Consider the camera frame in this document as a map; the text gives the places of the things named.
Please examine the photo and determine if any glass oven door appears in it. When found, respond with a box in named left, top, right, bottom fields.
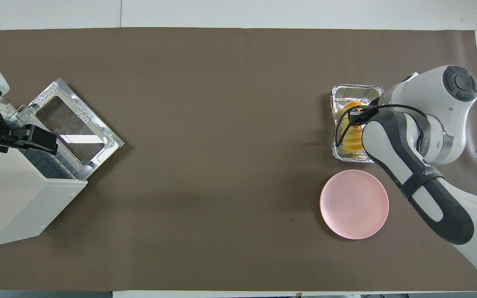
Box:
left=27, top=78, right=124, bottom=180

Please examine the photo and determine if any brown table mat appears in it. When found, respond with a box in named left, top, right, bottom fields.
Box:
left=0, top=27, right=477, bottom=291

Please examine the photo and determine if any cream toaster oven body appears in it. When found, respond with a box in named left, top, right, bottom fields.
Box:
left=0, top=103, right=88, bottom=248

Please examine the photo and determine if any wire oven rack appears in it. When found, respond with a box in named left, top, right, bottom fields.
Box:
left=5, top=106, right=94, bottom=180

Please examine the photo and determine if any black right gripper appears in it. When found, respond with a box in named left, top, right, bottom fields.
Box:
left=348, top=106, right=371, bottom=125

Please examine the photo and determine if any pink round plate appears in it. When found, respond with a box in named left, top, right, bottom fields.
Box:
left=320, top=170, right=390, bottom=240

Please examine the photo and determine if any aluminium foil tray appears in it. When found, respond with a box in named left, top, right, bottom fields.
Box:
left=331, top=84, right=385, bottom=163

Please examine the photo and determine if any sliced yellow bread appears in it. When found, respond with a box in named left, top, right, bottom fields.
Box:
left=338, top=101, right=365, bottom=156

